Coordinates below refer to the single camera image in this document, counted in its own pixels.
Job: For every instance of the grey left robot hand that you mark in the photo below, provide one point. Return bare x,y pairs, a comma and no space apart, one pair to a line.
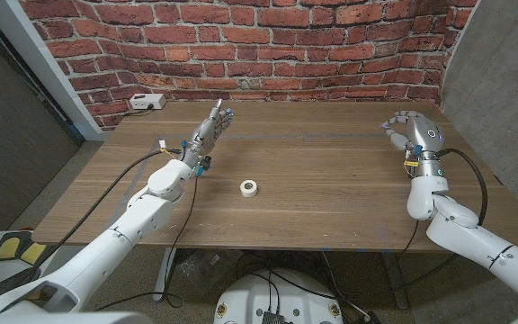
205,137

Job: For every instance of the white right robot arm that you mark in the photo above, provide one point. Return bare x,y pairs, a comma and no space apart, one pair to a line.
466,234

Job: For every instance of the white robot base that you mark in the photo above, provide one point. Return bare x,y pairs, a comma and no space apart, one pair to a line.
250,297

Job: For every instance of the white power strip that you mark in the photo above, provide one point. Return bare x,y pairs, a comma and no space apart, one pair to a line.
147,101

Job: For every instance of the white robot torso edge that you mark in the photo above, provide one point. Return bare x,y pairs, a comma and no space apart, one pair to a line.
61,318

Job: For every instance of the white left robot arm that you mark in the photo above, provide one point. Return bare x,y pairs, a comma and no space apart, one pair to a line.
124,234

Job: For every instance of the grey metal table leg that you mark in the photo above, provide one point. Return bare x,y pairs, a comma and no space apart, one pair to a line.
163,274
396,281

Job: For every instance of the white tape roll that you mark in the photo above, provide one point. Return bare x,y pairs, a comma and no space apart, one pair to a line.
249,188

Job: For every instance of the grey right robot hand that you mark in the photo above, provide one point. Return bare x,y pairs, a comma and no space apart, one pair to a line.
423,135

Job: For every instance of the black box on base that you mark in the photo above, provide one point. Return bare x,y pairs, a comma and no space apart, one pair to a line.
272,318

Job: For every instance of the yellow and black foot pedal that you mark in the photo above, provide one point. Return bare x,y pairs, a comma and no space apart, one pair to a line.
11,249

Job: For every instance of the red brick print backdrop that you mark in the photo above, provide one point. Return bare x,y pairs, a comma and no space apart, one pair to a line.
250,49

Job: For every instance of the clear plastic bag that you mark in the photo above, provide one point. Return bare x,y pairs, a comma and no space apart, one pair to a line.
205,270

